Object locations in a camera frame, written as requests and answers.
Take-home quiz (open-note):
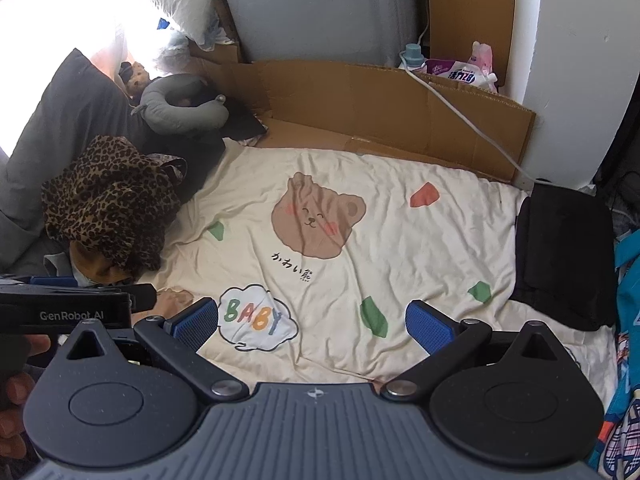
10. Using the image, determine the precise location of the dark garment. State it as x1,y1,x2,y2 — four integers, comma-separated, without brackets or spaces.
135,127,227,201

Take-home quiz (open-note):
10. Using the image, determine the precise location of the white cable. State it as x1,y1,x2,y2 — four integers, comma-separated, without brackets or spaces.
399,51,548,184

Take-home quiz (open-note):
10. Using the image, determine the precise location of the black cloth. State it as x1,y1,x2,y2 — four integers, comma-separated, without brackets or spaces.
220,94,269,143

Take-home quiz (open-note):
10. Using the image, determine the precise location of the large cardboard sheet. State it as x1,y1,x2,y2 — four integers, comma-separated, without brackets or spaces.
187,40,537,184

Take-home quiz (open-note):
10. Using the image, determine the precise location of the brown garment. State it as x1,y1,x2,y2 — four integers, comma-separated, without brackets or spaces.
69,241,138,283

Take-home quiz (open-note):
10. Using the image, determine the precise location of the cream bear print blanket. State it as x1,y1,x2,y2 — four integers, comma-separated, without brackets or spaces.
132,135,623,411

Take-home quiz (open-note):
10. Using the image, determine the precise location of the cartoon print sheet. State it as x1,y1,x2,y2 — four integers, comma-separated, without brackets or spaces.
587,390,640,478

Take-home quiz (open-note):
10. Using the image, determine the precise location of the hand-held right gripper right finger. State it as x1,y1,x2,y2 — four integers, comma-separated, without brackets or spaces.
382,300,571,404

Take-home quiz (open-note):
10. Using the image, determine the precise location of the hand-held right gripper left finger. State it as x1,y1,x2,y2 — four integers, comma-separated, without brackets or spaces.
64,296,250,404

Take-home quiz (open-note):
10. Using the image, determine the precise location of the person's left hand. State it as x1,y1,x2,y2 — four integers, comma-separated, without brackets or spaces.
0,335,53,463

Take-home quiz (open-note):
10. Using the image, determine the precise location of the leopard print garment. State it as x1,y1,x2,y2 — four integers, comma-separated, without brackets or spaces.
41,135,188,273

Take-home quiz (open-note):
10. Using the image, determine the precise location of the grey neck pillow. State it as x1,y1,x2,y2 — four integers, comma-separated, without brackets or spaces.
131,74,231,136

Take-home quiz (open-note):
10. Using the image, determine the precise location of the pink packet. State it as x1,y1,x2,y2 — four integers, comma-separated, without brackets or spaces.
469,41,495,75

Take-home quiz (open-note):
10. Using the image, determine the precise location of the clear plastic bag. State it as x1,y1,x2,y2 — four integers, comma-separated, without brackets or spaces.
150,27,193,63

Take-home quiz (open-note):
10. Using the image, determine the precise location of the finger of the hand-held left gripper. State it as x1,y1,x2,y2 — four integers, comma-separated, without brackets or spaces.
29,275,81,289
131,284,157,312

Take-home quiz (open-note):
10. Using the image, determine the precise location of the small plush toy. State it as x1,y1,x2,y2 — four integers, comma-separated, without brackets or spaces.
118,61,152,107

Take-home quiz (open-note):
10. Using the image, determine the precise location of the black folded garment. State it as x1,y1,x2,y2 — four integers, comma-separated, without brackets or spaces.
509,183,619,332

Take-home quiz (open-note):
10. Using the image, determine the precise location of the tall cardboard box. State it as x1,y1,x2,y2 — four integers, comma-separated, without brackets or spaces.
426,0,519,88

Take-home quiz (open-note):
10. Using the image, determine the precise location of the small cardboard box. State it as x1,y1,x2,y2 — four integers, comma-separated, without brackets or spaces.
187,0,244,64

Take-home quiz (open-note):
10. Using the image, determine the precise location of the purple white tissue packet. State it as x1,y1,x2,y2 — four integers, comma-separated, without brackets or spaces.
424,57,499,93

